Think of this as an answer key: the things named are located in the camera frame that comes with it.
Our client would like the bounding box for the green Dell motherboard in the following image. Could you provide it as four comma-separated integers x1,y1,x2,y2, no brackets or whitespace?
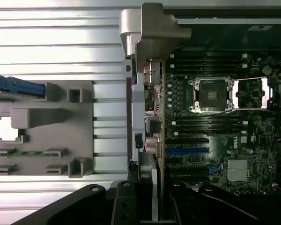
165,50,281,195

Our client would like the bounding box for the hard disk with blue caddy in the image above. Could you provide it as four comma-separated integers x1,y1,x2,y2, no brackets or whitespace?
0,75,45,99

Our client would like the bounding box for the green RAM stick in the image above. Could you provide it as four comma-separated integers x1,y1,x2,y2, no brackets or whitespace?
0,151,61,157

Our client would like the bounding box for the grey metal PC case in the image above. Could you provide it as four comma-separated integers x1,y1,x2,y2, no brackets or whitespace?
119,7,281,225

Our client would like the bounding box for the CPU socket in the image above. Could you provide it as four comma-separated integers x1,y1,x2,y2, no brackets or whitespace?
188,76,235,114

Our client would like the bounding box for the metal socket cover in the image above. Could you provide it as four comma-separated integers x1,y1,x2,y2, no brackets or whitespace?
234,77,275,110

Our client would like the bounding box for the silver CPU chip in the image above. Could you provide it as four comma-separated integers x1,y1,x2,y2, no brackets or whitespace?
0,116,21,141

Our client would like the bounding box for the silver chipset heatsink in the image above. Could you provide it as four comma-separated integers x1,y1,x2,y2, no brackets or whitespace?
227,159,250,181

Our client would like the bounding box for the grey plastic parts rack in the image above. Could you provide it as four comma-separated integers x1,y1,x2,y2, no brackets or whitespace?
0,81,94,179

